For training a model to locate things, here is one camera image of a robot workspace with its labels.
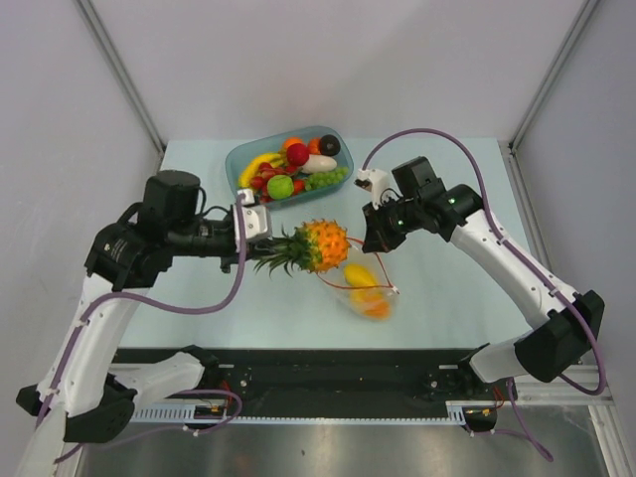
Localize green toy apple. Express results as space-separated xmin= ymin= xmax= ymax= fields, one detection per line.
xmin=266 ymin=175 xmax=294 ymax=200

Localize yellow toy bananas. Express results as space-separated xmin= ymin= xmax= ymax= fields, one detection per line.
xmin=237 ymin=152 xmax=285 ymax=189

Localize red toy apple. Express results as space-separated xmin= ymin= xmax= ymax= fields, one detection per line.
xmin=286 ymin=143 xmax=310 ymax=167

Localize clear zip top bag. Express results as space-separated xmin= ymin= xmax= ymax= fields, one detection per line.
xmin=316 ymin=238 xmax=399 ymax=322

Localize green toy grapes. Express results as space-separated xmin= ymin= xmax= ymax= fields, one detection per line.
xmin=304 ymin=167 xmax=349 ymax=192

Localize toy orange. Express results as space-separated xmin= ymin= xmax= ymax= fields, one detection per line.
xmin=281 ymin=136 xmax=303 ymax=151

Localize orange yellow toy mango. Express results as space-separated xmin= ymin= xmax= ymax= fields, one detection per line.
xmin=350 ymin=289 xmax=392 ymax=320

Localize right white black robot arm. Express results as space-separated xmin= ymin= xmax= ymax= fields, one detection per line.
xmin=355 ymin=157 xmax=605 ymax=398

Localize dark purple toy fruit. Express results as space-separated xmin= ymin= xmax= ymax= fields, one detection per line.
xmin=318 ymin=134 xmax=341 ymax=157

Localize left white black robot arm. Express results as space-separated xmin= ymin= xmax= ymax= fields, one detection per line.
xmin=16 ymin=170 xmax=272 ymax=444

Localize white toy mushroom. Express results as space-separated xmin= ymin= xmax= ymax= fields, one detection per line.
xmin=301 ymin=154 xmax=338 ymax=174

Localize green toy leafy vegetable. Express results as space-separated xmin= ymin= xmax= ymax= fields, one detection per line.
xmin=254 ymin=220 xmax=351 ymax=275

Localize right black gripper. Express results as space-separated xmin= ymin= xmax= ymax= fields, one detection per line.
xmin=364 ymin=194 xmax=422 ymax=252

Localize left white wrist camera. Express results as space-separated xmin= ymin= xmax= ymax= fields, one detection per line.
xmin=233 ymin=189 xmax=272 ymax=247

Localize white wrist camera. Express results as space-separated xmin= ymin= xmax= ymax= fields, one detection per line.
xmin=354 ymin=169 xmax=390 ymax=210
xmin=233 ymin=189 xmax=272 ymax=247

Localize white slotted cable duct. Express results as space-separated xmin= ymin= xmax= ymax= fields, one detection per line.
xmin=131 ymin=400 xmax=496 ymax=427

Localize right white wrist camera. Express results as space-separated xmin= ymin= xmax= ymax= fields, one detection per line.
xmin=354 ymin=169 xmax=390 ymax=210

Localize small orange toy fruit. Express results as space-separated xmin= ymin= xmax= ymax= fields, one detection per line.
xmin=307 ymin=137 xmax=322 ymax=155

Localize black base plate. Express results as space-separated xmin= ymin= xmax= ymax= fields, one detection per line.
xmin=101 ymin=347 xmax=582 ymax=419

